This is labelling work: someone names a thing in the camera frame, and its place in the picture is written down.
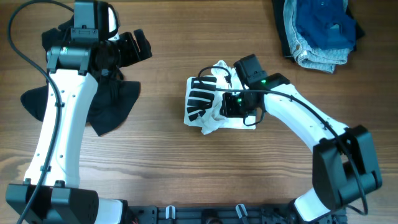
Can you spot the light blue denim jeans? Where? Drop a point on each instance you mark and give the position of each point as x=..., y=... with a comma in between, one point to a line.
x=302, y=53

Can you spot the black folded garment under jeans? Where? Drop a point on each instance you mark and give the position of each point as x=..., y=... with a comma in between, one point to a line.
x=278, y=7

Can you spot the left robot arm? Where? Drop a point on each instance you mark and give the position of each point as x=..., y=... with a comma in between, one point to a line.
x=85, y=86

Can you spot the white t-shirt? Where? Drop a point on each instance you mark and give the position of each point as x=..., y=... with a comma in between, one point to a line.
x=203, y=103

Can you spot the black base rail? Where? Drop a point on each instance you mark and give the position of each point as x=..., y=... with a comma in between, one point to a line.
x=239, y=214

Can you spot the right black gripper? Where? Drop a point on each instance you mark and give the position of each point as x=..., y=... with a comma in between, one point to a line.
x=229, y=111

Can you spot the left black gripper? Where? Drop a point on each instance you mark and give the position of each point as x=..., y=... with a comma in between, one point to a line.
x=132, y=55

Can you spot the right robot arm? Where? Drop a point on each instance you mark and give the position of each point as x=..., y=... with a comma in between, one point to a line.
x=344, y=161

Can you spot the black t-shirt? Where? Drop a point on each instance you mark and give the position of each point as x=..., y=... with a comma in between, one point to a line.
x=115, y=97

